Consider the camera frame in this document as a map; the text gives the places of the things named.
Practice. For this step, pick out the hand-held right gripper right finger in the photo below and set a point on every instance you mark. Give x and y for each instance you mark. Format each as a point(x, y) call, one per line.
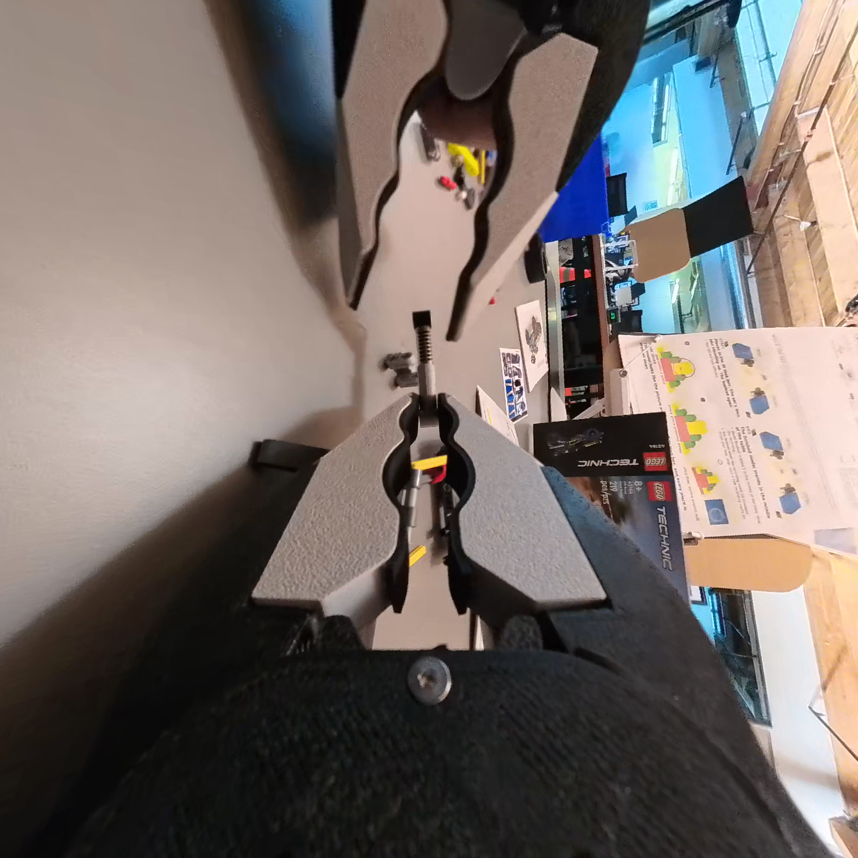
point(529, 536)

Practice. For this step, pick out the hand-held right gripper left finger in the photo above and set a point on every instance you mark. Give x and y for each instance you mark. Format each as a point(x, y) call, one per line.
point(328, 536)

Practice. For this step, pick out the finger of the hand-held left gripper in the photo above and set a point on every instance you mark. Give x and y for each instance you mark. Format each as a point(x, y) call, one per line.
point(382, 80)
point(536, 134)

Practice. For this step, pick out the lego engine assembly blue beam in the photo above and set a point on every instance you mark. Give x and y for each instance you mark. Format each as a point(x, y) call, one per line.
point(429, 462)

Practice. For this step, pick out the grey lego shock absorber assembly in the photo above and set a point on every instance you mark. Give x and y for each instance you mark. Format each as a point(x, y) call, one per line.
point(425, 348)

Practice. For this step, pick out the pile of loose lego pieces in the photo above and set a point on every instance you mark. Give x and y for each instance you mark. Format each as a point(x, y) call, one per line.
point(462, 157)

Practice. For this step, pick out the black lego set box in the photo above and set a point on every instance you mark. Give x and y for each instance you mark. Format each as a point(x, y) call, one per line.
point(603, 456)

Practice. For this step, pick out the dark grey lego piece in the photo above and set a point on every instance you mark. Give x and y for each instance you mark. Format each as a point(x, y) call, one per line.
point(400, 368)

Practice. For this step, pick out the lego instruction booklet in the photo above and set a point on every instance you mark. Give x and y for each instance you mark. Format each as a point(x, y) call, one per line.
point(533, 342)

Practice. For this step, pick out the blue partition panel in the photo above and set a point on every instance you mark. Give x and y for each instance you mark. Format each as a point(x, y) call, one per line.
point(580, 201)

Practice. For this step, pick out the white paper sheet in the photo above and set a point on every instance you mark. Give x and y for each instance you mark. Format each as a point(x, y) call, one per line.
point(496, 415)

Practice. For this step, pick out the blue sticker sheet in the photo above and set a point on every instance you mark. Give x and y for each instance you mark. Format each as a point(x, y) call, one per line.
point(515, 385)

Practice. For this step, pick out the black and tan board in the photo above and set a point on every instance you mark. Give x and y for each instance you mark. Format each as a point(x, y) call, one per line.
point(677, 241)

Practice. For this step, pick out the brown cardboard box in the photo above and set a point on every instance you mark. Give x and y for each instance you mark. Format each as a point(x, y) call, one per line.
point(744, 563)

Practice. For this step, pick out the wooden shelving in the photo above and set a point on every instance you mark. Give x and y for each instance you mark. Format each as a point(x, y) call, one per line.
point(811, 167)

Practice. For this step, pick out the printed instruction poster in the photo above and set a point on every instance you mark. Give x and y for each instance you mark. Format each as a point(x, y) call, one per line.
point(751, 436)

